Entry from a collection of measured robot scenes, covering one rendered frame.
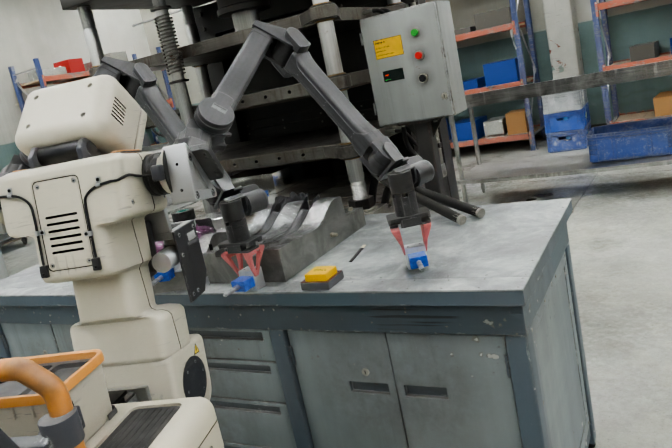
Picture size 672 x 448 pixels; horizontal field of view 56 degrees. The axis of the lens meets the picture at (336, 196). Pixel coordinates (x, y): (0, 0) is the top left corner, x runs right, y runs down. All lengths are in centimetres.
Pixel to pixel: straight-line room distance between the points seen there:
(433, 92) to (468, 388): 112
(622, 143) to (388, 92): 301
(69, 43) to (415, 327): 941
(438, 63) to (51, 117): 137
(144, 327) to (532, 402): 85
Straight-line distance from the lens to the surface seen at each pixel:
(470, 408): 158
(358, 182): 232
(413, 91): 230
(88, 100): 131
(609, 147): 510
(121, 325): 136
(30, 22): 1027
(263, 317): 172
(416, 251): 153
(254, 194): 163
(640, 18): 794
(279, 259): 164
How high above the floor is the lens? 129
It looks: 11 degrees down
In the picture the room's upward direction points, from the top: 12 degrees counter-clockwise
